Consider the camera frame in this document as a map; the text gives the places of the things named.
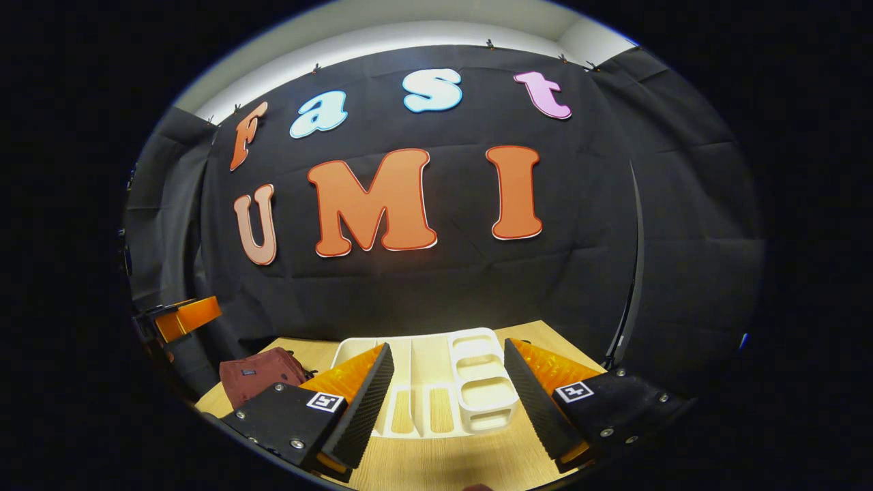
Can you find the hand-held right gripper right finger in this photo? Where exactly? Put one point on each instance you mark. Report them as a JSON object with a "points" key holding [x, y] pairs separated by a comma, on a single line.
{"points": [[535, 402]]}

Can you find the maroon schoolbag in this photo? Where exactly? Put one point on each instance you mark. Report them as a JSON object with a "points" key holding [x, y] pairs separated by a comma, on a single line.
{"points": [[259, 375]]}

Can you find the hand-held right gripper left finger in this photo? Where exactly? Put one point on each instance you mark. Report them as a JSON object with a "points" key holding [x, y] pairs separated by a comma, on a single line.
{"points": [[361, 416]]}

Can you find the white bookshelf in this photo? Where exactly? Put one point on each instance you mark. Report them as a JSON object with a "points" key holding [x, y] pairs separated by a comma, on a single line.
{"points": [[419, 361]]}

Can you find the black stand pole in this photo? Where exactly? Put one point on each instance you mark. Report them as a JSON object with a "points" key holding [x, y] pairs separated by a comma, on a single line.
{"points": [[634, 300]]}

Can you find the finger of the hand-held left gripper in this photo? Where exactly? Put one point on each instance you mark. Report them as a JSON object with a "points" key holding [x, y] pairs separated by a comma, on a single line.
{"points": [[187, 319]]}

